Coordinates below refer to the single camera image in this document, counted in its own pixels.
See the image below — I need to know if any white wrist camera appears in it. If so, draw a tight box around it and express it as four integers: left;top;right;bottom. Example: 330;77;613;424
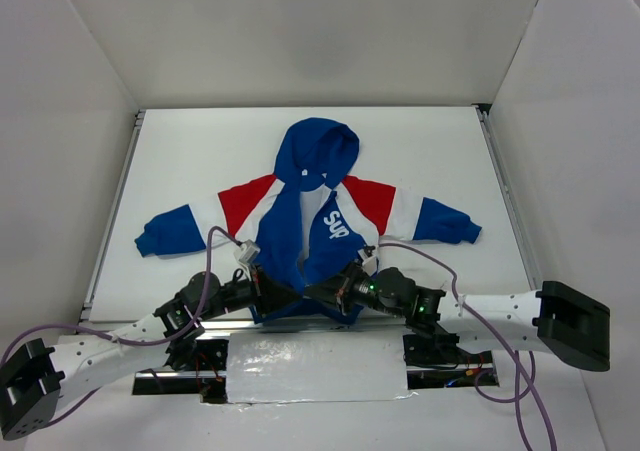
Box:
358;246;379;276
234;240;260;269

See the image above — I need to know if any blue white red hooded jacket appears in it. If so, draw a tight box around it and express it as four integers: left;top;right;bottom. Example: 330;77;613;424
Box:
135;117;482;293

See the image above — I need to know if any white foam board front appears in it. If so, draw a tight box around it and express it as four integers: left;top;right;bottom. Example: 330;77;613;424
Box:
226;329;410;404

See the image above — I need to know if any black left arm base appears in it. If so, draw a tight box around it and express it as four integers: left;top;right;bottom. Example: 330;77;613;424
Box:
132;337;229;404

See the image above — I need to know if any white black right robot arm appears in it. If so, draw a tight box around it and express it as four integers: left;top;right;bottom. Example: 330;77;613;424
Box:
304;263;610;372

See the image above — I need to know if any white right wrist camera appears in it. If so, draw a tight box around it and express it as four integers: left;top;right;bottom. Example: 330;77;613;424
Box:
358;246;379;276

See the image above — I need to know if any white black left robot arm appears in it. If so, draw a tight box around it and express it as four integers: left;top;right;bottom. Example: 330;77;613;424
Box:
1;268;300;441

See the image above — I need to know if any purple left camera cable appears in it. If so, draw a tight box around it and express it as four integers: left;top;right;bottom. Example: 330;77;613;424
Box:
0;225;246;425

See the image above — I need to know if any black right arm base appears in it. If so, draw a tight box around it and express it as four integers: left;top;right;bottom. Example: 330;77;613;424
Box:
403;334;499;390

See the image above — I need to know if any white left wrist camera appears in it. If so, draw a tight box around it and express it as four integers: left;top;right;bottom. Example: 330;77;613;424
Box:
234;240;260;269

